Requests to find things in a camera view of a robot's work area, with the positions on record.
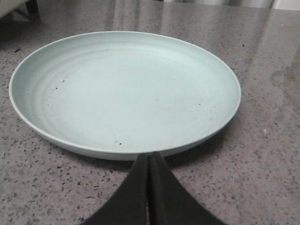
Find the light green round plate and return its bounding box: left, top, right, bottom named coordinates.
left=9, top=31, right=241, bottom=161

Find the white curtain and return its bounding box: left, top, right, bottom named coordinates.
left=182, top=0, right=300, bottom=11

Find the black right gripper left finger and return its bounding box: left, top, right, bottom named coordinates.
left=83, top=154, right=148, bottom=225

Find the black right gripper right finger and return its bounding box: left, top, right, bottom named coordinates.
left=148, top=152, right=223, bottom=225

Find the white toaster oven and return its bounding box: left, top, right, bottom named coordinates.
left=0, top=0, right=39, bottom=22

